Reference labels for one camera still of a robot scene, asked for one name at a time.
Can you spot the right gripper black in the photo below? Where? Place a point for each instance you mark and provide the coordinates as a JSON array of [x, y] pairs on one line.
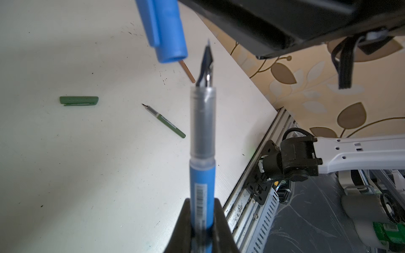
[[269, 29]]

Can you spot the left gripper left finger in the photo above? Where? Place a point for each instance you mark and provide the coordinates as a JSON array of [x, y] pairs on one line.
[[181, 238]]

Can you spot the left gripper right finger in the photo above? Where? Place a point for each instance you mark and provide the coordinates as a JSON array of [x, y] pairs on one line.
[[222, 238]]

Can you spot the brown pen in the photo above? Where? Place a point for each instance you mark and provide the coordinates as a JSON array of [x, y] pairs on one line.
[[187, 71]]

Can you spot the blue pen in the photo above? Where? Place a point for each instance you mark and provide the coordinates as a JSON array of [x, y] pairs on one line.
[[202, 162]]

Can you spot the blue pen cap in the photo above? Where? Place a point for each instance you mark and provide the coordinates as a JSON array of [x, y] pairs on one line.
[[162, 24]]

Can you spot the green pen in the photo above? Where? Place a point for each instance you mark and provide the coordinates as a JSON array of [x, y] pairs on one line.
[[165, 121]]

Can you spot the green pen cap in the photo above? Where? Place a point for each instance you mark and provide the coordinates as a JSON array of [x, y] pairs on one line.
[[78, 101]]

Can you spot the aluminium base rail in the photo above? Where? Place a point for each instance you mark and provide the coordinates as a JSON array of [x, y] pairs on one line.
[[251, 208]]

